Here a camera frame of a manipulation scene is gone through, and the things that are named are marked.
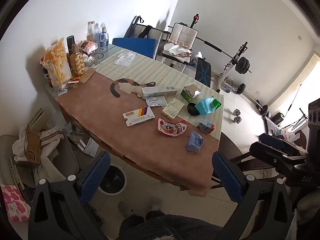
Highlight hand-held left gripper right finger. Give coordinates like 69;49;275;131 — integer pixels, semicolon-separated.
212;151;293;240

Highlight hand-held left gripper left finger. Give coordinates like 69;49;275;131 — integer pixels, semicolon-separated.
28;151;111;240

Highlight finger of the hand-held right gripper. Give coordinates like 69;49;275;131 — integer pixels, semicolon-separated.
250;142;307;171
258;133;308;154

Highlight white round trash bin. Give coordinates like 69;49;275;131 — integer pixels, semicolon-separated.
98;164;127;195

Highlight teal plastic bag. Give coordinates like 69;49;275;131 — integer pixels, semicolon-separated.
195;96;222;116

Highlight green white medicine box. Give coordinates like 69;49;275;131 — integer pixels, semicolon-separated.
180;84;202;103

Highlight long white toothpaste box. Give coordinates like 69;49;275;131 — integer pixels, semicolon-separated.
141;85;177;99

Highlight black speaker box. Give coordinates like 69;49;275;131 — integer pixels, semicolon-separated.
270;113;284;124

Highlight white plastic shopping bag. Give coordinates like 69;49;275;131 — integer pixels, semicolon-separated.
281;127;304;142

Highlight dark wooden chair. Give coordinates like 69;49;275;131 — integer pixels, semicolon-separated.
211;132;285;189

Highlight white foam packaging pieces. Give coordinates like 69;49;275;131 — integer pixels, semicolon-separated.
84;138;101;157

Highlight grey fluffy slipper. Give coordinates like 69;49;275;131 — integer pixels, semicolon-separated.
149;197;163;212
118;201;137;218

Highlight crumpled blue packet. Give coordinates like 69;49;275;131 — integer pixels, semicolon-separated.
186;131;204;153

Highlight small orange blue carton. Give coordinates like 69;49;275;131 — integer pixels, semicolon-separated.
197;120;215;134

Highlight barbell lying on floor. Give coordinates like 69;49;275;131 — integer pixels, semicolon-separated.
236;83;269;117

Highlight white cloth with black lines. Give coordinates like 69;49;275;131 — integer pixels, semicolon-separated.
12;126;67;180

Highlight brown striped cat tablecloth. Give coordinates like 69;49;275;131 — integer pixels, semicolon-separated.
55;49;225;197

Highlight brown cardboard box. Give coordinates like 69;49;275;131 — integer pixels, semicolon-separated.
24;127;42;167

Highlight white box with rainbow stripes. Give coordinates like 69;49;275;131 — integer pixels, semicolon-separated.
122;106;156;128

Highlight red white snack wrapper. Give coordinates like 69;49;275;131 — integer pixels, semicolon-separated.
157;118;188;137

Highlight black round bowl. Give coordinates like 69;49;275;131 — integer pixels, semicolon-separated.
187;102;200;117

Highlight barbell with black plates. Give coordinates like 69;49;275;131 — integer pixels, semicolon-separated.
195;36;252;75

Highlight white barbell rack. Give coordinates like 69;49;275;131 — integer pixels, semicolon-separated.
217;42;248;93

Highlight black fleece pants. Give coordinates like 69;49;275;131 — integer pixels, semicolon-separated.
118;210;224;240

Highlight cream medicine box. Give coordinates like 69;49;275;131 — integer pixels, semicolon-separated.
161;98;185;119

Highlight pink flowered packet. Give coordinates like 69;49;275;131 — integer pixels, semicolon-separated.
0;184;32;222

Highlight silver blister pack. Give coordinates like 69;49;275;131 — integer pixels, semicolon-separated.
146;96;168;107

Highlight black weight bench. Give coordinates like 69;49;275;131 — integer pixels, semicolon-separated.
195;57;212;88

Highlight flat brown box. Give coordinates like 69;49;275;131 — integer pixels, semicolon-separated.
79;69;96;83

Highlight gold embossed bottle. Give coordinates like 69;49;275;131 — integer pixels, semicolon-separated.
69;44;85;77

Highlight glass dish with tissue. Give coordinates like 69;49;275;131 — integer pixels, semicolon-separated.
84;54;99;67

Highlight yellow chips bag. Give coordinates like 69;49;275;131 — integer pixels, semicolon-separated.
42;37;70;90

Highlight clear plastic bag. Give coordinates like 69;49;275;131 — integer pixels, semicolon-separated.
114;52;137;67

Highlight glass top dining table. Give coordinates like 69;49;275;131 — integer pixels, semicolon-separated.
41;44;225;197

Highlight brown snack package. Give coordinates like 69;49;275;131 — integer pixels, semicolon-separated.
79;40;98;53

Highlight beige cloth pile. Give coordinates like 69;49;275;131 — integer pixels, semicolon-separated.
163;43;192;57

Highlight blue chair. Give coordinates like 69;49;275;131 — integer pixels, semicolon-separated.
112;38;156;59

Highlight black cylinder container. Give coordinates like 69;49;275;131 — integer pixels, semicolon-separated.
66;35;75;55

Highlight blue label water bottle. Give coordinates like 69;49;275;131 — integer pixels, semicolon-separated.
99;23;109;51

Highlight white padded chair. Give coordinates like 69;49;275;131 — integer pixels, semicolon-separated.
161;23;198;73

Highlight black stick with red knob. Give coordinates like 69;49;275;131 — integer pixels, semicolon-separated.
190;13;201;28

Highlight chair with black jacket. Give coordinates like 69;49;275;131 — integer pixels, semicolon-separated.
124;15;164;53

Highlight grey chair with black frame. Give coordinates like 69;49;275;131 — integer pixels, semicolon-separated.
15;130;81;188

